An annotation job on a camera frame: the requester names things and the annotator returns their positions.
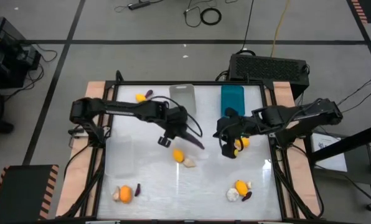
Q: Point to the black aluminium table frame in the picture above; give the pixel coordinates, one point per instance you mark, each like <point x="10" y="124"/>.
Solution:
<point x="188" y="83"/>

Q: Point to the light wooden side board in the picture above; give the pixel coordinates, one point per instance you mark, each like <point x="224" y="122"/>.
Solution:
<point x="93" y="88"/>
<point x="280" y="90"/>

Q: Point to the tiny beige garlic clove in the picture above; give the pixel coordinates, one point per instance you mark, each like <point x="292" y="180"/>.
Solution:
<point x="249" y="184"/>

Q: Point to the grey plastic basket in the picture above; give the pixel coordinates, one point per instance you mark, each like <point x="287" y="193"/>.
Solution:
<point x="182" y="93"/>

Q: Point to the white paper sheet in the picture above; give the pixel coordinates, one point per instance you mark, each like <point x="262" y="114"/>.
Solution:
<point x="328" y="155"/>

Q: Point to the long purple eggplant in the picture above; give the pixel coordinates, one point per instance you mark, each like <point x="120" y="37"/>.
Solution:
<point x="195" y="141"/>

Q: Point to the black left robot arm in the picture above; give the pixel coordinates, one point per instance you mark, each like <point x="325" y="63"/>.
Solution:
<point x="120" y="107"/>

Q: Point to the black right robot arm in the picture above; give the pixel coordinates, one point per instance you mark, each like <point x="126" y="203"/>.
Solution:
<point x="297" y="116"/>

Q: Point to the white garlic bulb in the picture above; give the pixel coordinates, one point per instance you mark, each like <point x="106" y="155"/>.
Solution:
<point x="232" y="195"/>

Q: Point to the black power strip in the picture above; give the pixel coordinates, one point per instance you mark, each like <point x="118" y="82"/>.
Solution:
<point x="139" y="5"/>

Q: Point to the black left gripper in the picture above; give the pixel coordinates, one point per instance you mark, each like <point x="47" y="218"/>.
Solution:
<point x="176" y="121"/>

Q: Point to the black equipment rack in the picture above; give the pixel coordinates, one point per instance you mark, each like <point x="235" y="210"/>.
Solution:
<point x="5" y="56"/>

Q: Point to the small purple eggplant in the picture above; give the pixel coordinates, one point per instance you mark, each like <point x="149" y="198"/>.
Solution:
<point x="247" y="196"/>
<point x="137" y="190"/>
<point x="148" y="93"/>

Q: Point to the large orange-yellow lemon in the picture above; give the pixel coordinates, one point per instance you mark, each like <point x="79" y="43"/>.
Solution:
<point x="125" y="194"/>

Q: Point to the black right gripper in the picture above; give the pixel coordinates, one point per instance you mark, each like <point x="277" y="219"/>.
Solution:
<point x="232" y="124"/>

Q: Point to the black perforated computer case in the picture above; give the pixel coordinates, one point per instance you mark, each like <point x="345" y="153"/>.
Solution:
<point x="266" y="68"/>

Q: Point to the yellow lemon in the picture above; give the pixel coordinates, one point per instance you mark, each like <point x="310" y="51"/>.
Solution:
<point x="140" y="98"/>
<point x="241" y="188"/>
<point x="178" y="155"/>
<point x="245" y="142"/>

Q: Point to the black metal stand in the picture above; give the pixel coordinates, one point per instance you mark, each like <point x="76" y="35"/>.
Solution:
<point x="344" y="144"/>

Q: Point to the teal plastic basket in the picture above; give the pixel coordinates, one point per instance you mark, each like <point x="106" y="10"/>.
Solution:
<point x="232" y="98"/>

